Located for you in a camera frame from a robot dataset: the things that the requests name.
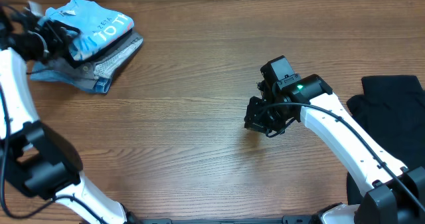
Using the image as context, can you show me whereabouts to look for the light blue printed t-shirt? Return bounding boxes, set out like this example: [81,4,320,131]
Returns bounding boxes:
[45,0,134,61]

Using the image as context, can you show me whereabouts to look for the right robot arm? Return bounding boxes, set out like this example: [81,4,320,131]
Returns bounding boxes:
[244,56,424,224]

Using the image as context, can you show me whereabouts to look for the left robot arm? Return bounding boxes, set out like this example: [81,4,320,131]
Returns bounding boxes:
[1,2,137,223]

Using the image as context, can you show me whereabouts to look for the folded black garment on stack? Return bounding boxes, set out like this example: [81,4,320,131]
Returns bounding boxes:
[65,29,133,68]

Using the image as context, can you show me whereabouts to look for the folded grey garment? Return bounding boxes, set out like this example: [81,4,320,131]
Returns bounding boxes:
[31,31,143,81]

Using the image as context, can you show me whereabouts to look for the folded blue denim garment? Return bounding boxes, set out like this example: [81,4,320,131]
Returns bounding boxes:
[30,70,112,94]

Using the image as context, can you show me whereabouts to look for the black garment at right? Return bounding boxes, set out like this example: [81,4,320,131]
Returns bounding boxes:
[345,74,425,205]

